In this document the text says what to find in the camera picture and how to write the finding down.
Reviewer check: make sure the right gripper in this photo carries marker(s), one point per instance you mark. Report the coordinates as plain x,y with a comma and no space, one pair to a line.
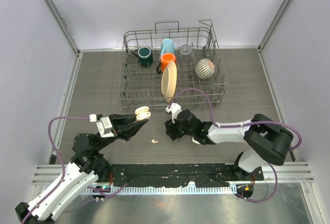
171,130

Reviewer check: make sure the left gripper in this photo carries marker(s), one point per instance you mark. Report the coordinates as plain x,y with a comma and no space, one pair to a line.
124,126

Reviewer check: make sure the beige earbud charging case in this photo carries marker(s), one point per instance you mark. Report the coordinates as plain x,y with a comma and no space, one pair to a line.
142,113

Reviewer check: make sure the white earbud charging case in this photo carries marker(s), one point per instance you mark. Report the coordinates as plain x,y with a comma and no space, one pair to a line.
195,141

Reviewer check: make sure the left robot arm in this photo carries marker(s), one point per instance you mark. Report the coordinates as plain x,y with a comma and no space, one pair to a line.
87,166

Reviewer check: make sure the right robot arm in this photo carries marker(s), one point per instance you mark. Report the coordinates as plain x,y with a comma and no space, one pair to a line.
268,143

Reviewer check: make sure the beige oval plate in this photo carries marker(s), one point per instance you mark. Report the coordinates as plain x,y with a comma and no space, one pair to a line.
169,81

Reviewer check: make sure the striped ceramic bowl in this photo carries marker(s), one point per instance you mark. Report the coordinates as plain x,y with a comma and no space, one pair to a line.
205,68

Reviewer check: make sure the clear glass cup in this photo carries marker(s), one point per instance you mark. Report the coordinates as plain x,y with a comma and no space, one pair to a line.
186,54

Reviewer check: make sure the orange mug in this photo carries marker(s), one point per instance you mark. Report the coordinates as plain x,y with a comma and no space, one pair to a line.
165,59

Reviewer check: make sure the dark green mug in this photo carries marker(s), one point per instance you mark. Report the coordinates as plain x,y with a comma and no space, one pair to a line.
144,55

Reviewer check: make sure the light blue cup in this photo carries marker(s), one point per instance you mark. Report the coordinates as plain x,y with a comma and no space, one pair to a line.
167,46

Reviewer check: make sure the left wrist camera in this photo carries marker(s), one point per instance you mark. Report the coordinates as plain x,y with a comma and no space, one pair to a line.
103,124

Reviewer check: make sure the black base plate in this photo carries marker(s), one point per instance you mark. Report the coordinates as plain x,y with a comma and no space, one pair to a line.
176,175

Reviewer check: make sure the grey wire dish rack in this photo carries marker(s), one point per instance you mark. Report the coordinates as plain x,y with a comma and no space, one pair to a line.
141,86

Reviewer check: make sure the white slotted cable duct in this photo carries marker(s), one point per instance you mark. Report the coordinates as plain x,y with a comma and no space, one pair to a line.
191,189

